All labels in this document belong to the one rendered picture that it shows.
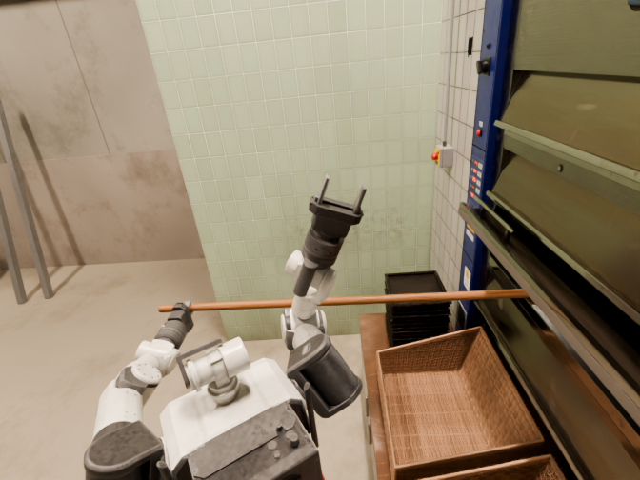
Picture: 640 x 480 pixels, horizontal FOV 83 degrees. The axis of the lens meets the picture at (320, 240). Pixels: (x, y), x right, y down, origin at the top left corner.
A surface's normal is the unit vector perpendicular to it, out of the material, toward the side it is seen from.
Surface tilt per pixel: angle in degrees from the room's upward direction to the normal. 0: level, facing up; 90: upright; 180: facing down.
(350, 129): 90
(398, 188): 90
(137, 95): 90
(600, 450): 70
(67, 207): 90
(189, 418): 0
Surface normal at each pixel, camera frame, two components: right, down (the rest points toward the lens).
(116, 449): 0.14, -0.98
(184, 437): -0.09, -0.89
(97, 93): -0.06, 0.45
